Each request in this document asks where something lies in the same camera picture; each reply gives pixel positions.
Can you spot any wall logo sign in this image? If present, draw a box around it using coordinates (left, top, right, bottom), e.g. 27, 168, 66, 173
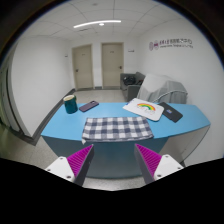
149, 38, 193, 51

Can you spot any grey sofa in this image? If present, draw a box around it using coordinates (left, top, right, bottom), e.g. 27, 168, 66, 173
120, 72, 145, 101

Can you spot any left beige door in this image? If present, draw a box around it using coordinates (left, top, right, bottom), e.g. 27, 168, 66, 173
72, 45, 93, 89

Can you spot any blue white checkered towel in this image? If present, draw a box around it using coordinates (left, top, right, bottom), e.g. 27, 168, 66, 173
82, 117, 154, 142

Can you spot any dark green mug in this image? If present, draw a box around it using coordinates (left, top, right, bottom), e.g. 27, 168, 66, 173
63, 95, 78, 114

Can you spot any white rainbow board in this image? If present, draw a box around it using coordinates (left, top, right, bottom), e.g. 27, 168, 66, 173
124, 98, 164, 121

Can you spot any beige door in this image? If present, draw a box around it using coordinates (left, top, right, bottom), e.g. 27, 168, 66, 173
102, 43, 124, 88
72, 45, 93, 89

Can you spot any black bag on sofa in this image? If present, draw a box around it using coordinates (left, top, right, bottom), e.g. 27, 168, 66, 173
123, 76, 136, 86

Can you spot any right beige door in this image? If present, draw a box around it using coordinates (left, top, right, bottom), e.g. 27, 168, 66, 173
102, 43, 124, 88

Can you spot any grey covered furniture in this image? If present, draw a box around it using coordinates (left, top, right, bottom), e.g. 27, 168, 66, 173
137, 74, 187, 104

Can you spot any dark purple smartphone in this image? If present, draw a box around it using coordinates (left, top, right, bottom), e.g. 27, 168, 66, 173
79, 101, 99, 112

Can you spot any black tablet device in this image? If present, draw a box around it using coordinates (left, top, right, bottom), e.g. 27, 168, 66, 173
160, 102, 183, 122

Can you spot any long ceiling light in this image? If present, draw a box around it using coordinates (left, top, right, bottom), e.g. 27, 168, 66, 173
73, 20, 121, 29

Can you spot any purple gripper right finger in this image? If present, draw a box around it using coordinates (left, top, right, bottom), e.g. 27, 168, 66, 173
134, 144, 183, 184

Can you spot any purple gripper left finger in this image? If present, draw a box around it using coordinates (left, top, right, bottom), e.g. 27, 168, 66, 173
46, 145, 94, 186

